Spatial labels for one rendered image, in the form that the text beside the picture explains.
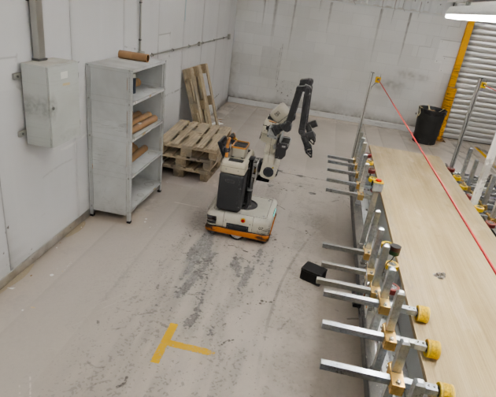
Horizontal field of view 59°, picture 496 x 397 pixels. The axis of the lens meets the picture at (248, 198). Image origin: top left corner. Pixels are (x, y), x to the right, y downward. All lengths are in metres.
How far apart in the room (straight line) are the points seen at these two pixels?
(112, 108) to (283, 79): 6.46
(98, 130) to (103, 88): 0.41
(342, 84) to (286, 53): 1.40
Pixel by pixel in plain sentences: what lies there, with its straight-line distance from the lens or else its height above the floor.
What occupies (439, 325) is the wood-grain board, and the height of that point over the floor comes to 0.90.
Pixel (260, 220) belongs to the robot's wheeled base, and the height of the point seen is 0.27.
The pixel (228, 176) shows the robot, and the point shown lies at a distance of 4.26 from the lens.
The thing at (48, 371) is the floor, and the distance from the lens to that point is 3.18.
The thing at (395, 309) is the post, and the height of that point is 1.09.
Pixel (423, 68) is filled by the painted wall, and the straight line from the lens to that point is 10.36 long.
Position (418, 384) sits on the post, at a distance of 1.68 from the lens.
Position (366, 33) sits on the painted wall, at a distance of 10.15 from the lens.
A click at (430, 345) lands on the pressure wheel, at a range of 2.18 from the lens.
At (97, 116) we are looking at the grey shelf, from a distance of 4.42.
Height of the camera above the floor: 2.25
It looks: 24 degrees down
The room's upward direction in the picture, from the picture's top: 8 degrees clockwise
